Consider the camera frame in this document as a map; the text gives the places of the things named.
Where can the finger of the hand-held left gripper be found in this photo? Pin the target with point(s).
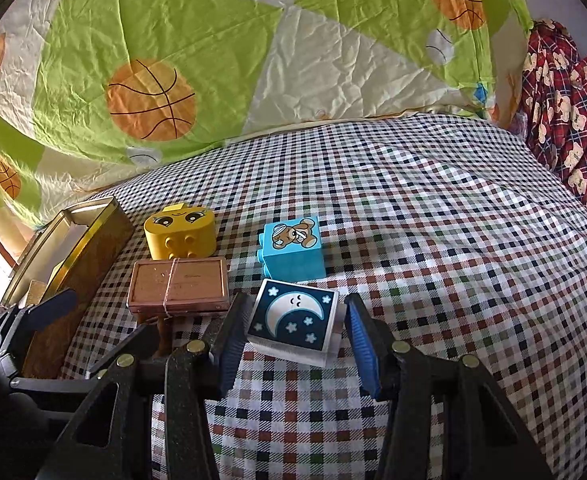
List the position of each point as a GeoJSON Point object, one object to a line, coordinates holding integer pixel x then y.
{"type": "Point", "coordinates": [53, 306]}

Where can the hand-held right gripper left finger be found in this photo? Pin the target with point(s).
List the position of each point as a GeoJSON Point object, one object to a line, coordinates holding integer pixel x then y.
{"type": "Point", "coordinates": [229, 355]}

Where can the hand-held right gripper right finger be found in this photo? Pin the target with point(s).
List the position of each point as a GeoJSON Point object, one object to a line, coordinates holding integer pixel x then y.
{"type": "Point", "coordinates": [361, 350]}

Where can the gold metal tin box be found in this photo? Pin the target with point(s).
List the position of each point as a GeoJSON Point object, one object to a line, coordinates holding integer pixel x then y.
{"type": "Point", "coordinates": [98, 255]}

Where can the white moon print block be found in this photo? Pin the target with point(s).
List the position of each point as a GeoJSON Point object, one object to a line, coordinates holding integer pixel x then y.
{"type": "Point", "coordinates": [293, 320]}

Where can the blue bear toy block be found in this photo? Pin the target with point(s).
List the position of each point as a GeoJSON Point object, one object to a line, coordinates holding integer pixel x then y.
{"type": "Point", "coordinates": [293, 260]}

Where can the yellow face toy block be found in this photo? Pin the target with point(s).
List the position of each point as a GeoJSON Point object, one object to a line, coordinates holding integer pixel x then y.
{"type": "Point", "coordinates": [181, 240]}

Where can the white paper liner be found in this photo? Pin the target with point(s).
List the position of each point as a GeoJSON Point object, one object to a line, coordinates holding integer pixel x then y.
{"type": "Point", "coordinates": [73, 237]}

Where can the copper brown flat box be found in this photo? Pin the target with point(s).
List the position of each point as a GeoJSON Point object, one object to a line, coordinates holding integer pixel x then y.
{"type": "Point", "coordinates": [183, 282]}

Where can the checked tablecloth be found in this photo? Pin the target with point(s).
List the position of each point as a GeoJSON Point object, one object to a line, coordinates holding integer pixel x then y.
{"type": "Point", "coordinates": [448, 235]}

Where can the red plaid bear-print garment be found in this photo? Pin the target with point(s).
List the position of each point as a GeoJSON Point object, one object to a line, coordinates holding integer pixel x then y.
{"type": "Point", "coordinates": [563, 110]}

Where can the green basketball printed sheet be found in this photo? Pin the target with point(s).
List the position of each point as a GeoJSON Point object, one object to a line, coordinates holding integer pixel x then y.
{"type": "Point", "coordinates": [198, 20]}

